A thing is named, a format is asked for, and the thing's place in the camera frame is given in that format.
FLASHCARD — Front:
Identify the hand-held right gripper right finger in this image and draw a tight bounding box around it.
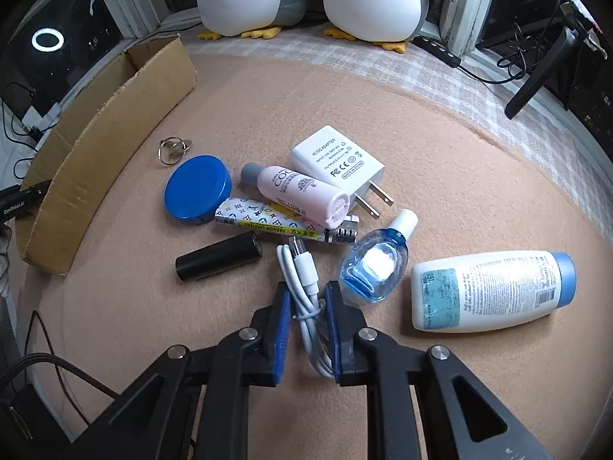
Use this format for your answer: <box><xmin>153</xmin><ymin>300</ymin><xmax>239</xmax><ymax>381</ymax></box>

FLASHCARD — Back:
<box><xmin>324</xmin><ymin>281</ymin><xmax>543</xmax><ymax>460</ymax></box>

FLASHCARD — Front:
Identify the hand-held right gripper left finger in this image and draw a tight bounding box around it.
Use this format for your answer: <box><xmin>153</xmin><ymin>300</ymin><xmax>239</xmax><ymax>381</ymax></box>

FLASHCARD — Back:
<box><xmin>72</xmin><ymin>280</ymin><xmax>293</xmax><ymax>460</ymax></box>

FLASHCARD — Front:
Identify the white usb cable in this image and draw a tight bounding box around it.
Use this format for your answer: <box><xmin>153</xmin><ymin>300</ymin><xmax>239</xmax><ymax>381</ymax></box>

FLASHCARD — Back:
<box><xmin>275</xmin><ymin>236</ymin><xmax>336</xmax><ymax>378</ymax></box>

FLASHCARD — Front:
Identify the black cylinder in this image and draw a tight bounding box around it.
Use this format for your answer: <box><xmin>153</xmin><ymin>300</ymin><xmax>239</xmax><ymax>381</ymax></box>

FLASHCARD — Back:
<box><xmin>175</xmin><ymin>231</ymin><xmax>263</xmax><ymax>283</ymax></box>

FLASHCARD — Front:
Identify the brown cardboard box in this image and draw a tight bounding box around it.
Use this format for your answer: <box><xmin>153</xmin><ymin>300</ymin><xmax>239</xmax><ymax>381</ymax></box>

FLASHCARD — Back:
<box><xmin>13</xmin><ymin>33</ymin><xmax>198</xmax><ymax>277</ymax></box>

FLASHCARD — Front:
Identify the pink bottle with grey cap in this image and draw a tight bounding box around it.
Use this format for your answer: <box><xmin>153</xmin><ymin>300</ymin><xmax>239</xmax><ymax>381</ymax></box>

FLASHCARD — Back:
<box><xmin>239</xmin><ymin>163</ymin><xmax>350</xmax><ymax>230</ymax></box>

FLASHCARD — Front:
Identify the metal key ring with keys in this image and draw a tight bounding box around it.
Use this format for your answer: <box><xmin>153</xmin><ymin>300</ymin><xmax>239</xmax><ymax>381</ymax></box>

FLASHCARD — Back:
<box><xmin>157</xmin><ymin>136</ymin><xmax>195</xmax><ymax>166</ymax></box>

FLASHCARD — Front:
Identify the round blue lid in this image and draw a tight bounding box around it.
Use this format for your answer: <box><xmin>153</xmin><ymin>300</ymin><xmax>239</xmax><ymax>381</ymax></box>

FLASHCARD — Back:
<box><xmin>164</xmin><ymin>155</ymin><xmax>233</xmax><ymax>224</ymax></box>

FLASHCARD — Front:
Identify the white lotion bottle blue cap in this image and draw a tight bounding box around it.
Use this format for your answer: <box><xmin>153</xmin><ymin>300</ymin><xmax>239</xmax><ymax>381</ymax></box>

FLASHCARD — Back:
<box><xmin>410</xmin><ymin>250</ymin><xmax>576</xmax><ymax>332</ymax></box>

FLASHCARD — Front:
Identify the clear blue bottle white cap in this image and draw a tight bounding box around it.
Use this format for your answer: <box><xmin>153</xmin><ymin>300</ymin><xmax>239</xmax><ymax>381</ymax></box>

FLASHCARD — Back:
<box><xmin>339</xmin><ymin>209</ymin><xmax>419</xmax><ymax>304</ymax></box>

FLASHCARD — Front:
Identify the white charging brick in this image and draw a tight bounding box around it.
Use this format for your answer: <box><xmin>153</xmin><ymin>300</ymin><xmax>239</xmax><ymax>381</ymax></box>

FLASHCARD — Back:
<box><xmin>21</xmin><ymin>103</ymin><xmax>63</xmax><ymax>133</ymax></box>

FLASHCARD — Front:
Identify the patterned lighter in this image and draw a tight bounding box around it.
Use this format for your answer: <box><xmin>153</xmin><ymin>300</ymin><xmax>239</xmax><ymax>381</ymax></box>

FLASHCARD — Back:
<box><xmin>214</xmin><ymin>196</ymin><xmax>360</xmax><ymax>245</ymax></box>

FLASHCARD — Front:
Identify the beige felt mat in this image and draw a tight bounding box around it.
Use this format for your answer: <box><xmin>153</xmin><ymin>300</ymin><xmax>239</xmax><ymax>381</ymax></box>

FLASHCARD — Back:
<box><xmin>19</xmin><ymin>53</ymin><xmax>613</xmax><ymax>460</ymax></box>

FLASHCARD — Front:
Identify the white checked cloth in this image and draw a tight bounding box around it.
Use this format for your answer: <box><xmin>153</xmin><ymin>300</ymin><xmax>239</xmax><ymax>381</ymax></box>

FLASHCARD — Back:
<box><xmin>182</xmin><ymin>24</ymin><xmax>613</xmax><ymax>212</ymax></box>

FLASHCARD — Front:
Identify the black tripod stand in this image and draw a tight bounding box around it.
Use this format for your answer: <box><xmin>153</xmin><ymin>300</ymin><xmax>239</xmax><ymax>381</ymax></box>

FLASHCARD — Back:
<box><xmin>505</xmin><ymin>0</ymin><xmax>604</xmax><ymax>120</ymax></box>

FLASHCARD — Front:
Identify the white ring light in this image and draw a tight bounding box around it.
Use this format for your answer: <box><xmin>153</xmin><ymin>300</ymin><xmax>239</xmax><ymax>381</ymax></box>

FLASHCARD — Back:
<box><xmin>31</xmin><ymin>30</ymin><xmax>65</xmax><ymax>53</ymax></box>

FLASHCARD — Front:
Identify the white wall charger with prongs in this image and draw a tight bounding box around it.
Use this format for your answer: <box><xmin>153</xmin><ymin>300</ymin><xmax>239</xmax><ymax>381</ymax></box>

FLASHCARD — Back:
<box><xmin>288</xmin><ymin>125</ymin><xmax>394</xmax><ymax>221</ymax></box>

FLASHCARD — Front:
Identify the black inline cable controller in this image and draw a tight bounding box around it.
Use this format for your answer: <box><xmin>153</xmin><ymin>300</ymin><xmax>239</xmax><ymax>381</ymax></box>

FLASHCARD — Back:
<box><xmin>412</xmin><ymin>34</ymin><xmax>513</xmax><ymax>87</ymax></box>

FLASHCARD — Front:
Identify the black cable bundle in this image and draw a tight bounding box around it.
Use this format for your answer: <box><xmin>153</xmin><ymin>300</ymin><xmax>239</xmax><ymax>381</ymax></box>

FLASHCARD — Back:
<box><xmin>497</xmin><ymin>24</ymin><xmax>544</xmax><ymax>78</ymax></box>

